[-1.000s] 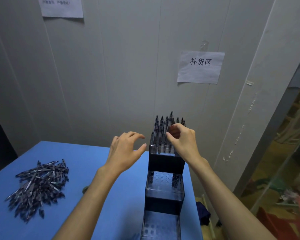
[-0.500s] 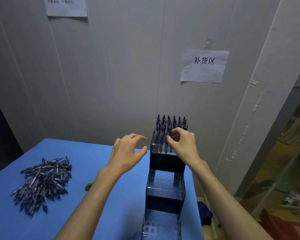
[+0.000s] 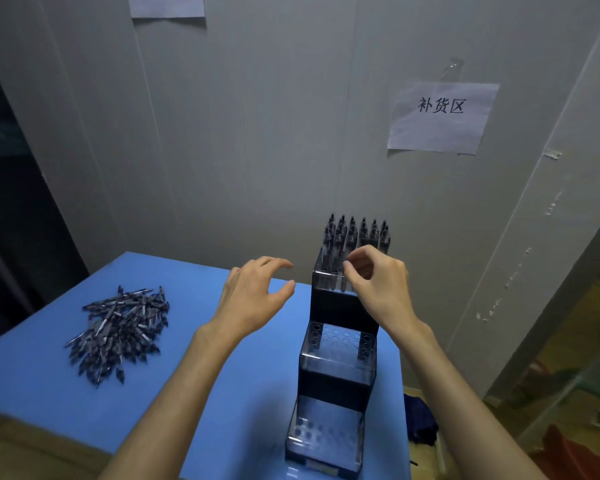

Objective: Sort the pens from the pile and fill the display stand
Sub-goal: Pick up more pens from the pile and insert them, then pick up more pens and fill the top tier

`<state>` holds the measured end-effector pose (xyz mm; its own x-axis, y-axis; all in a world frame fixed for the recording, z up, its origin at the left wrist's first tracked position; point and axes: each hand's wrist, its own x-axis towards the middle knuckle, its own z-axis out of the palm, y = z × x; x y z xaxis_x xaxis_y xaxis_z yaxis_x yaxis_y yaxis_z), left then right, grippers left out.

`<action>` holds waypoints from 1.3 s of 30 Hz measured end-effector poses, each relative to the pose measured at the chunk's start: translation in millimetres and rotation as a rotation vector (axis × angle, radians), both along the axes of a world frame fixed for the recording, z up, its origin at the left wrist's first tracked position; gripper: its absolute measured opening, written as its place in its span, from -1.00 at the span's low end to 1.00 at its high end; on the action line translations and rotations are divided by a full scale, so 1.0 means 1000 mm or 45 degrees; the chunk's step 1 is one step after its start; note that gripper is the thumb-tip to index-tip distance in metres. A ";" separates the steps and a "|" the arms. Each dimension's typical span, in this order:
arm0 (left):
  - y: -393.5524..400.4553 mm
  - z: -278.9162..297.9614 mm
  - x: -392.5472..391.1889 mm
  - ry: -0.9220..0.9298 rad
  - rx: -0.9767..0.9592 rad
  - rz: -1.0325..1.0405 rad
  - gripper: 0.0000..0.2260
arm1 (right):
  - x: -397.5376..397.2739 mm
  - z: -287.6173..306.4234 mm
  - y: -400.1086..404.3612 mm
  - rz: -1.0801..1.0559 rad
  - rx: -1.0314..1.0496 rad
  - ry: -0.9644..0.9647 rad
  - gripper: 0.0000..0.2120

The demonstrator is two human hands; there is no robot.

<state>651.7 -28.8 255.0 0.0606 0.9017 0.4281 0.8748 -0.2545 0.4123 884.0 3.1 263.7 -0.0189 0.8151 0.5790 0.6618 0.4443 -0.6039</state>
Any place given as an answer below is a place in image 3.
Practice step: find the person's left hand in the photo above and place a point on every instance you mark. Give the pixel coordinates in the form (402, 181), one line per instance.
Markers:
(247, 304)

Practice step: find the person's right hand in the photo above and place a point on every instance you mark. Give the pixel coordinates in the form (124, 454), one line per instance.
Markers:
(385, 289)

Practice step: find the cluster of grey pens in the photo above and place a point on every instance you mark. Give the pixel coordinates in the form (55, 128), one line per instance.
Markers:
(337, 234)

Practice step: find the black tiered pen display stand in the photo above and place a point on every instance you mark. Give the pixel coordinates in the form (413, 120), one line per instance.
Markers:
(337, 379)

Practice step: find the pile of grey pens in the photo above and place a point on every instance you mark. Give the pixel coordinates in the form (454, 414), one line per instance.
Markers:
(120, 329)

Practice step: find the person's right forearm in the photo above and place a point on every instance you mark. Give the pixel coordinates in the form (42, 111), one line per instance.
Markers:
(470, 409)

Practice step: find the person's left forearm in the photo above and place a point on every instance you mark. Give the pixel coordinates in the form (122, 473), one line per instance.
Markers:
(165, 414)

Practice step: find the dark blue cloth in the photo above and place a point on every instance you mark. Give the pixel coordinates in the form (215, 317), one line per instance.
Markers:
(420, 419)

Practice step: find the blue table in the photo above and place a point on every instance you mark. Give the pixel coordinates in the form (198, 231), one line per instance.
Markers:
(40, 369)

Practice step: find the black shelf unit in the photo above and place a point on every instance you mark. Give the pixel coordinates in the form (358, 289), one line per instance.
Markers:
(20, 219)

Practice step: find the red plastic stool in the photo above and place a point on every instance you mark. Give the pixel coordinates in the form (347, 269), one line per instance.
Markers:
(575, 457)

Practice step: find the white paper wall sign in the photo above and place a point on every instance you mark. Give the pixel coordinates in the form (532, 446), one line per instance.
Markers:
(442, 124)
(165, 5)

